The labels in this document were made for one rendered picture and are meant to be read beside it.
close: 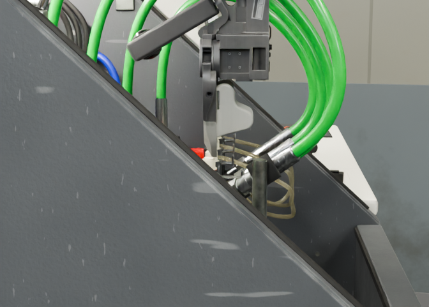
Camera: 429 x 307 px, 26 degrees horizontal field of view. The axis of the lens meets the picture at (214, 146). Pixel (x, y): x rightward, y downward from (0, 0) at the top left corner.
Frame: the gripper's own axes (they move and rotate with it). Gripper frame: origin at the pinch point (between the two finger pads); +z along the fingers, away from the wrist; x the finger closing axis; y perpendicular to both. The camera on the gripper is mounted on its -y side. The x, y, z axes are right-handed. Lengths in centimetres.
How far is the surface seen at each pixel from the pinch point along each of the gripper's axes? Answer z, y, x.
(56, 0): -17.6, -17.8, -1.5
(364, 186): 16, 25, 44
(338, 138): 16, 25, 88
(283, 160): -1.2, 8.6, -13.8
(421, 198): 67, 72, 239
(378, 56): 13, 54, 242
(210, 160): 1.7, 0.2, -0.6
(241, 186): 2.1, 4.1, -11.8
